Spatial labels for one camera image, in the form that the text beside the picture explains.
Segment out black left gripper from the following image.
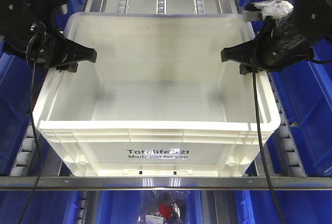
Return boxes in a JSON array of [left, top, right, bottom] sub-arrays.
[[1, 13, 98, 74]]

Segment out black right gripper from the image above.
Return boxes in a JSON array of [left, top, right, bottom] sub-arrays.
[[220, 16, 315, 75]]

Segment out white plastic tote bin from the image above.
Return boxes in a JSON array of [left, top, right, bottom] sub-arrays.
[[33, 12, 280, 177]]

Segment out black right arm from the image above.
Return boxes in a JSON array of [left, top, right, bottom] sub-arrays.
[[220, 0, 331, 75]]

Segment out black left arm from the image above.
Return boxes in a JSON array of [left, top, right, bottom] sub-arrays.
[[1, 0, 97, 73]]

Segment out blue bin left shelf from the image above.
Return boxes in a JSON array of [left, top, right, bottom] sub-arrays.
[[1, 52, 33, 176]]

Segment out metal front shelf bar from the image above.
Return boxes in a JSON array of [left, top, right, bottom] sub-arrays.
[[0, 176, 332, 191]]

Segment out right roller track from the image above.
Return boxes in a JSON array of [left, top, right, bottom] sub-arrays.
[[268, 73, 307, 177]]

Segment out roller track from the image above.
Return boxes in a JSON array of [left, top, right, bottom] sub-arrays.
[[9, 125, 36, 177], [268, 73, 307, 177]]

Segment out left roller track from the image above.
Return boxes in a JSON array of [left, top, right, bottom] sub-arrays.
[[9, 125, 36, 177]]

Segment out plastic bag with items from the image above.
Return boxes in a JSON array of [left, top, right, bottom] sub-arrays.
[[136, 190, 190, 223]]

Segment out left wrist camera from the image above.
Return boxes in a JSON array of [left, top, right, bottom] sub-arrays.
[[51, 0, 68, 15]]

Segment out right wrist camera wrapped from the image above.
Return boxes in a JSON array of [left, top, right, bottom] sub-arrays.
[[242, 0, 294, 22]]

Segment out black left cable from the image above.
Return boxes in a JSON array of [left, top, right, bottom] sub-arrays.
[[17, 20, 49, 224]]

